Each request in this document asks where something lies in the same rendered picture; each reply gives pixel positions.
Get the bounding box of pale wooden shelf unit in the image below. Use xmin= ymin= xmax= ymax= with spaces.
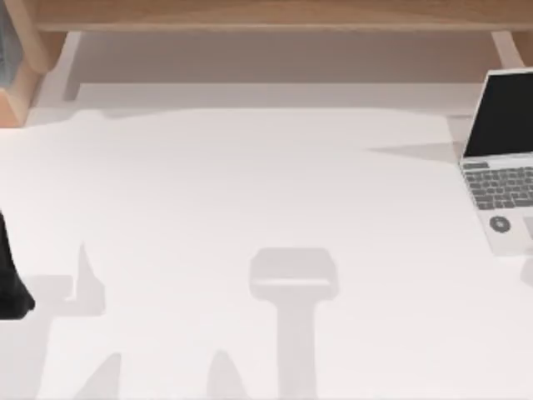
xmin=0 ymin=0 xmax=533 ymax=128

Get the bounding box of white open laptop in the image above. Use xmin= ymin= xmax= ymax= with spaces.
xmin=458 ymin=67 xmax=533 ymax=257

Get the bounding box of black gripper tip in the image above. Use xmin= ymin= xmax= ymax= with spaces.
xmin=0 ymin=211 xmax=36 ymax=322

